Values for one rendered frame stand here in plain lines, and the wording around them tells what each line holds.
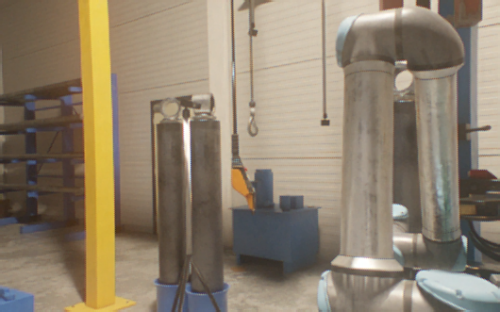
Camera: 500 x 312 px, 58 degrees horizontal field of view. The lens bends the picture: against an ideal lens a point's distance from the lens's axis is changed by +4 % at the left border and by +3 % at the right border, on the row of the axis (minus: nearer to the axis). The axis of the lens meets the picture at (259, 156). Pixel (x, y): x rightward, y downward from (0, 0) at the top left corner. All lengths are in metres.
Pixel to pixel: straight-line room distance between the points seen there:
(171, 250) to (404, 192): 1.68
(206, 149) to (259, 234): 2.16
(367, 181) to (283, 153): 4.49
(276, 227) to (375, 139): 3.73
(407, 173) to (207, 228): 1.34
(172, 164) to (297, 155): 2.53
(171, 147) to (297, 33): 2.88
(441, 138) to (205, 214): 1.98
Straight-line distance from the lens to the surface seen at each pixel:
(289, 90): 5.42
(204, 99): 2.87
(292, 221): 4.59
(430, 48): 1.03
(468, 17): 2.64
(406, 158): 2.10
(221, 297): 2.97
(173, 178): 3.06
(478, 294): 0.92
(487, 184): 2.65
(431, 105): 1.07
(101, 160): 3.84
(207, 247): 2.88
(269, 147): 5.56
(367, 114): 0.98
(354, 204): 0.96
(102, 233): 3.89
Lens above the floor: 1.24
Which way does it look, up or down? level
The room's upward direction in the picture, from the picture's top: 1 degrees counter-clockwise
